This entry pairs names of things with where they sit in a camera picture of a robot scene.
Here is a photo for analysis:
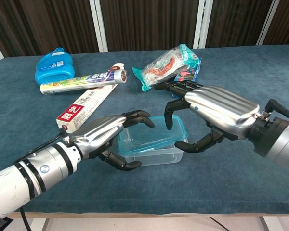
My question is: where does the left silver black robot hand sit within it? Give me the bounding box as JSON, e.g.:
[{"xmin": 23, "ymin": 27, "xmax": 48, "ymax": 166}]
[{"xmin": 68, "ymin": 110, "xmax": 156, "ymax": 171}]

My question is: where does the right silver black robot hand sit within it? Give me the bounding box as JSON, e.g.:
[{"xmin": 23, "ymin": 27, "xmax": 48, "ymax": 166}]
[{"xmin": 154, "ymin": 80, "xmax": 261, "ymax": 154}]

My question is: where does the teal container lid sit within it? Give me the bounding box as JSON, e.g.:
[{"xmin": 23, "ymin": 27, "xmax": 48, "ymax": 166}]
[{"xmin": 117, "ymin": 115, "xmax": 189, "ymax": 158}]

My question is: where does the clear plastic container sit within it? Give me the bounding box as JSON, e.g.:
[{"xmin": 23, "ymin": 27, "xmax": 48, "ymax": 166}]
[{"xmin": 120, "ymin": 137, "xmax": 189, "ymax": 167}]

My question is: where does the long white red box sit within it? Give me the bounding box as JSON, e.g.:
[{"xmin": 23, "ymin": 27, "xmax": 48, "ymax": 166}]
[{"xmin": 56, "ymin": 63, "xmax": 125, "ymax": 134}]

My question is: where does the blue cardboard box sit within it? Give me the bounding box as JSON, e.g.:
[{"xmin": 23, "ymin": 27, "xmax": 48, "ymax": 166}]
[{"xmin": 172, "ymin": 57, "xmax": 203, "ymax": 98}]

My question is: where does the cling film roll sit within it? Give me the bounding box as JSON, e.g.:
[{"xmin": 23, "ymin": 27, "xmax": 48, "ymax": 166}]
[{"xmin": 39, "ymin": 69, "xmax": 128, "ymax": 96}]

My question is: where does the teal clear snack bag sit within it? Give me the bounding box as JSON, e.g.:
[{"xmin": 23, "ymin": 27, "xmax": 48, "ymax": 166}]
[{"xmin": 131, "ymin": 43, "xmax": 200, "ymax": 92}]

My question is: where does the blue table cloth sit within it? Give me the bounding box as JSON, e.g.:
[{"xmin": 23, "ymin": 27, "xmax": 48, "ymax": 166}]
[{"xmin": 0, "ymin": 44, "xmax": 289, "ymax": 215}]

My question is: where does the blue detergent pump bottle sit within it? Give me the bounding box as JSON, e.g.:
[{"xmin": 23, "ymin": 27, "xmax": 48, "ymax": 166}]
[{"xmin": 34, "ymin": 47, "xmax": 76, "ymax": 85}]

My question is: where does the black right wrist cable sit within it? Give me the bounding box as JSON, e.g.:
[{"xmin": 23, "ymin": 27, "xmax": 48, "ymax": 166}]
[{"xmin": 261, "ymin": 98, "xmax": 289, "ymax": 122}]

